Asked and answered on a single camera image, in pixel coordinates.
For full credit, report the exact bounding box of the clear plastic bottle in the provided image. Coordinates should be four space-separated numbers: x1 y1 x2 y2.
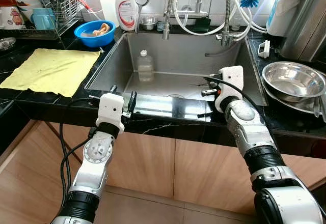
138 49 154 82

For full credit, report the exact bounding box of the stainless steel sink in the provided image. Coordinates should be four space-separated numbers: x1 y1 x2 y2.
84 31 268 107

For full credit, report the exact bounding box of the wooden sink cabinet front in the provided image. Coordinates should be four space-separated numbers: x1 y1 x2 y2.
31 120 326 215

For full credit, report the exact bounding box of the blue plastic bowl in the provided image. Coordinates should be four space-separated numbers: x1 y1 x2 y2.
74 20 116 48

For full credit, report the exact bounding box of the yellow cloth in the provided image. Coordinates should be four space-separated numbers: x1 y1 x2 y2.
0 48 101 98

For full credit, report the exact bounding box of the dark green scouring sponge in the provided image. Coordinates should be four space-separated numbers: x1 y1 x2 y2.
193 16 211 34

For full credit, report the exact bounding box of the small white plastic holder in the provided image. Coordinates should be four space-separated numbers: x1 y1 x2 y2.
257 40 271 59

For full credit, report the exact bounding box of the small steel cup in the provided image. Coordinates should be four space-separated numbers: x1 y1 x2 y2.
140 16 158 31

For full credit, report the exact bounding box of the wide stainless steel basin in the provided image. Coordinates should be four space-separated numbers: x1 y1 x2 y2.
262 81 326 117

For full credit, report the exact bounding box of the white red-capped dish soap bottle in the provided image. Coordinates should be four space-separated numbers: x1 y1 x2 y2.
115 0 139 32

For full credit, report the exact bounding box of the white spray bottle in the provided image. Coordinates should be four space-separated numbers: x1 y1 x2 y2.
99 0 119 29

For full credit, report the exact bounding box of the stainless steel mixing bowl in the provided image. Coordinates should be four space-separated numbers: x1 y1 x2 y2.
261 61 325 103

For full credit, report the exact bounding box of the chrome spring faucet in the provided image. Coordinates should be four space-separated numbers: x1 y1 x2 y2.
162 0 179 41

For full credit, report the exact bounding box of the stainless steel cutlery piece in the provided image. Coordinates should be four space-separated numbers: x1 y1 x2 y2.
319 94 326 123

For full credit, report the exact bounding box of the teal plastic cup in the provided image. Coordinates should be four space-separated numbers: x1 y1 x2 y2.
31 8 57 31

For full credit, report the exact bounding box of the white hanging towel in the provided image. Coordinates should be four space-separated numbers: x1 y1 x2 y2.
266 0 314 37

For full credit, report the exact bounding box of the small steel saucer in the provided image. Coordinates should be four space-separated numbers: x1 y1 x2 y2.
0 37 17 51

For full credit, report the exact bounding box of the white printed mug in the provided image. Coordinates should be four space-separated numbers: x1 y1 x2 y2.
0 5 26 30

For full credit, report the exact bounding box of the wooden side cabinet panel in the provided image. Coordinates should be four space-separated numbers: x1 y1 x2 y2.
0 121 69 224

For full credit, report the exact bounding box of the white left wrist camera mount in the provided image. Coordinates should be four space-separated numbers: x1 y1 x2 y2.
96 93 126 134

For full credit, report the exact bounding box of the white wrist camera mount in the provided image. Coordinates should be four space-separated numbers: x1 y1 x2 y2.
96 93 126 134
214 66 245 114

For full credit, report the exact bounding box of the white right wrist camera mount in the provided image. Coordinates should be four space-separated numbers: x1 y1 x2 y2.
214 66 245 114

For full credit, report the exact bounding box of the chrome faucet with grey hose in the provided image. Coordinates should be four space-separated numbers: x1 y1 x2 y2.
181 0 240 58

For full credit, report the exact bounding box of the metal wire loop utensil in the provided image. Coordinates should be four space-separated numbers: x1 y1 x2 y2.
134 0 151 34

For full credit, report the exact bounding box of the white flexible hose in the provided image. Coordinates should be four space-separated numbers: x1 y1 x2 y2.
172 0 253 36
227 0 269 34

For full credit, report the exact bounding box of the red handled utensil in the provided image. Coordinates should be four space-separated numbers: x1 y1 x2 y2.
74 0 95 15

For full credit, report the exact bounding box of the metal wire dish rack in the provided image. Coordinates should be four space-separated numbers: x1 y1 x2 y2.
0 0 85 40

